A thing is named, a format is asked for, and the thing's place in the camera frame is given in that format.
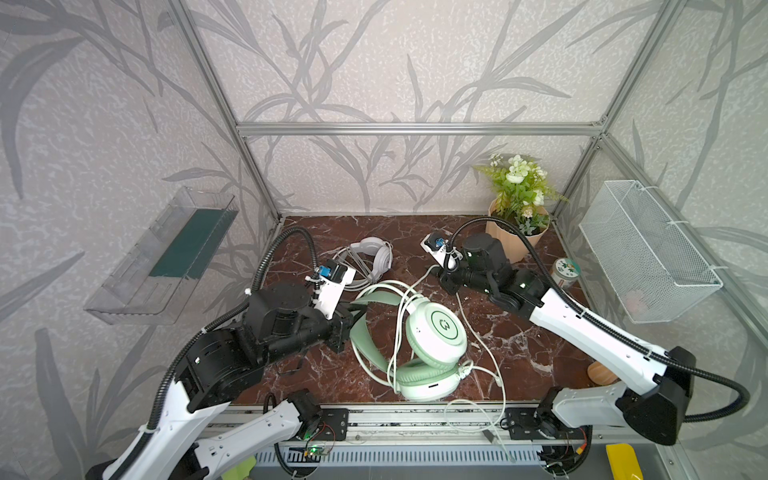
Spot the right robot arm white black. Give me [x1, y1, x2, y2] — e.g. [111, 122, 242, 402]
[421, 231, 751, 446]

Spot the small terracotta vase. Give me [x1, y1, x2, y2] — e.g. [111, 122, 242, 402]
[587, 361, 618, 386]

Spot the yellow object at front edge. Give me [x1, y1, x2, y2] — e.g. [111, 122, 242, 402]
[606, 443, 644, 480]

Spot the mint green headphone cable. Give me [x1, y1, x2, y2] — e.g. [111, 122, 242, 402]
[383, 263, 517, 463]

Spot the potted plant beige pot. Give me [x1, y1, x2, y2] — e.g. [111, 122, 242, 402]
[473, 154, 568, 265]

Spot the white over-ear headphones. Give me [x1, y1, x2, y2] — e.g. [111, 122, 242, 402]
[333, 237, 393, 292]

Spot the small green white tin can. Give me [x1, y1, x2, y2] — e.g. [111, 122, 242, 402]
[551, 258, 581, 291]

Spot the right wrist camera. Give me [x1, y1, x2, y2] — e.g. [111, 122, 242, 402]
[420, 231, 459, 271]

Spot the clear plastic wall shelf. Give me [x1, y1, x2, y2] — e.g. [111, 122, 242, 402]
[84, 187, 239, 326]

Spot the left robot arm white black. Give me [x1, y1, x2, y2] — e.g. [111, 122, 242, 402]
[86, 226, 356, 479]

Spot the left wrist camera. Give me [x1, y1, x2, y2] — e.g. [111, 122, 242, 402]
[305, 259, 357, 320]

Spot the light green object front left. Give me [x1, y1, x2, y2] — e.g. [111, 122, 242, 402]
[221, 457, 257, 480]

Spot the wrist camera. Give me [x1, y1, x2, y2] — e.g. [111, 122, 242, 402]
[420, 231, 459, 271]
[305, 259, 357, 320]

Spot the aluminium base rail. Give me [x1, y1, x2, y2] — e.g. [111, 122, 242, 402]
[203, 401, 685, 469]

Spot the mint green over-ear headphones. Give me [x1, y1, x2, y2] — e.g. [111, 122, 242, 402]
[349, 281, 472, 403]

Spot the white wire mesh basket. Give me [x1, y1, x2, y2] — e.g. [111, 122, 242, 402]
[579, 180, 723, 324]

